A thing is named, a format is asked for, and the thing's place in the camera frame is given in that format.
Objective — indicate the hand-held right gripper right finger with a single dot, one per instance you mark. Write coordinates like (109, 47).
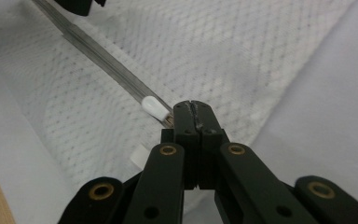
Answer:
(209, 130)

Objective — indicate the white zipper pull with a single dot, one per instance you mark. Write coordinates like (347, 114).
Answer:
(153, 107)

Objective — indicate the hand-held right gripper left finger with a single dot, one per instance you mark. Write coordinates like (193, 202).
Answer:
(186, 130)

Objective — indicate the white table mat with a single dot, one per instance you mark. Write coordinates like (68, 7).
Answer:
(329, 118)

